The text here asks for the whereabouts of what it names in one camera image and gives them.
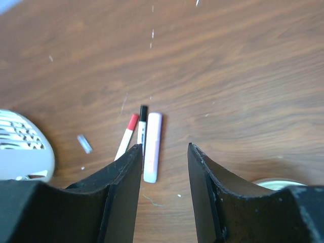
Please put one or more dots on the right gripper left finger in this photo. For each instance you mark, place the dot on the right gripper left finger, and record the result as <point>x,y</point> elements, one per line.
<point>99,208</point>

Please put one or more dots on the clear pen cap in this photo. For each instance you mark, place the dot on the clear pen cap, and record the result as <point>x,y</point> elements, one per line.
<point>84,143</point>

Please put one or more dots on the white laundry basket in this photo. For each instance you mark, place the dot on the white laundry basket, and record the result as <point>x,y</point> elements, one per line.
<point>26,154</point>

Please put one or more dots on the white marker red tip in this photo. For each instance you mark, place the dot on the white marker red tip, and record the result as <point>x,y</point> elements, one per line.
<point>127,136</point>

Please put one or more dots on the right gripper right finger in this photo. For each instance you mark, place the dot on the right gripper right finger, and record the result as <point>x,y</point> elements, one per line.
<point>228,208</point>

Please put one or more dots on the pink highlighter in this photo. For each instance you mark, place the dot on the pink highlighter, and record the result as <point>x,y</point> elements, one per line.
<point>151,156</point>

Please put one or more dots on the white marker black tip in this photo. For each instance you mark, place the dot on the white marker black tip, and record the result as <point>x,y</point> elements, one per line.
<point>142,126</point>

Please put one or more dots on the beige bowl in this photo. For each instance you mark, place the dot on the beige bowl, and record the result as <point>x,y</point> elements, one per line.
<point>277,183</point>

